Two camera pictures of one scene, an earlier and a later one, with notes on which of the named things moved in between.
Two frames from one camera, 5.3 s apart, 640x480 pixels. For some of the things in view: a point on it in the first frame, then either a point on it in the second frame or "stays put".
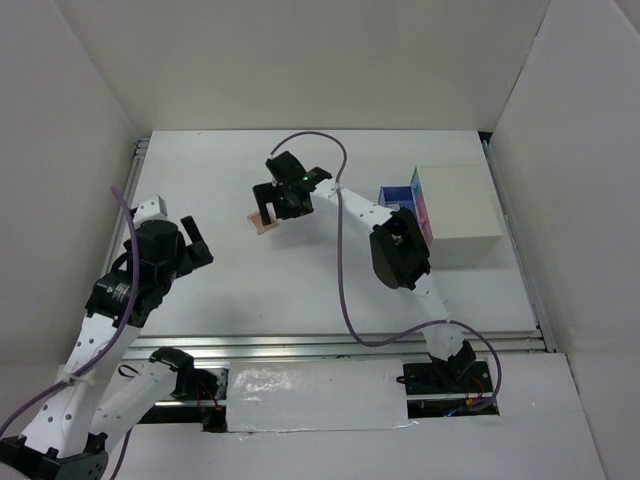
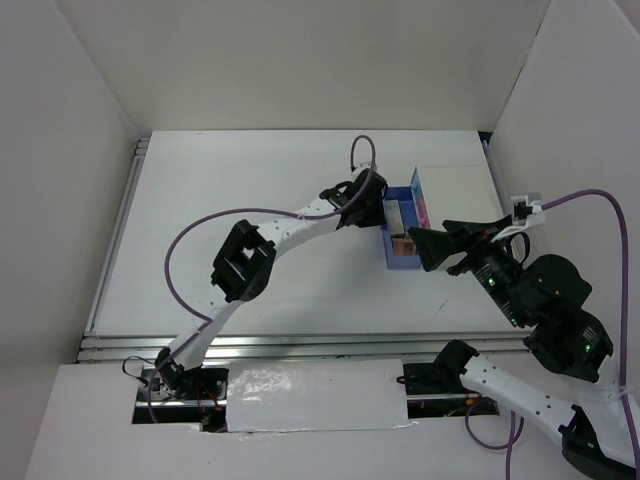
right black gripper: [267, 190] -> [465, 246]
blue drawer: [416, 185] stays put
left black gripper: [195, 254] -> [378, 218]
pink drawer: [423, 218] stays put
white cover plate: [317, 395] stays put
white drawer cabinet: [461, 215] stays put
